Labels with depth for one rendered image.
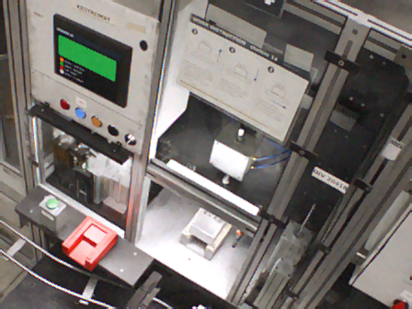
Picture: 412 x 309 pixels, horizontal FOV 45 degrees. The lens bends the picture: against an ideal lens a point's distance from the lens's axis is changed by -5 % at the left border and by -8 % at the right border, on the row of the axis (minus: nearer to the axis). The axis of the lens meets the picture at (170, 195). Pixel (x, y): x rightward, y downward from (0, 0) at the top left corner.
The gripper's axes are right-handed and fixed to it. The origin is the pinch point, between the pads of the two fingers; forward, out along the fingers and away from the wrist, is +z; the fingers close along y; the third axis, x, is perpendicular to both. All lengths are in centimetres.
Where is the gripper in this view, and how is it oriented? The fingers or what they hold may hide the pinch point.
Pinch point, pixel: (152, 287)
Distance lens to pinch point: 156.1
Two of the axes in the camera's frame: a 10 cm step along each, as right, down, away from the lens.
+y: 1.3, -6.1, -7.8
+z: 5.3, -6.2, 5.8
